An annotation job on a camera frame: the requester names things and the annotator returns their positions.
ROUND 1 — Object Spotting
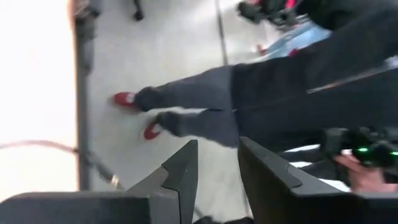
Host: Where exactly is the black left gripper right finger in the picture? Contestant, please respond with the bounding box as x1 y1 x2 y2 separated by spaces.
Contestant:
238 136 398 224

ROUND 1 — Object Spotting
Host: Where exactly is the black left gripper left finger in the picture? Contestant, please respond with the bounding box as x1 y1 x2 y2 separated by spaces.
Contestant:
0 139 200 224

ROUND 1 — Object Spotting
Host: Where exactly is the person's hand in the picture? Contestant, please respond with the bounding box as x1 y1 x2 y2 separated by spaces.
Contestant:
334 154 398 194

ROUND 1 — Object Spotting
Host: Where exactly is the person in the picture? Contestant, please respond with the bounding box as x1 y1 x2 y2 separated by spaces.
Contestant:
111 0 398 151

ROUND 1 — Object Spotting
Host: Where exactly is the thin metal pole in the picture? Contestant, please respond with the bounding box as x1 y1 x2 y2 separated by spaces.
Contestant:
214 0 229 66

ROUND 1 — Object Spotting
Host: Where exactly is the thin grey cable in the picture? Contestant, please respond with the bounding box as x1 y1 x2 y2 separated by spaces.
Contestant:
0 139 125 191

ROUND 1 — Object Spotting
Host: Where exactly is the grey metal post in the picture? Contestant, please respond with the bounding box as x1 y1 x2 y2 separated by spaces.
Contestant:
72 0 103 191

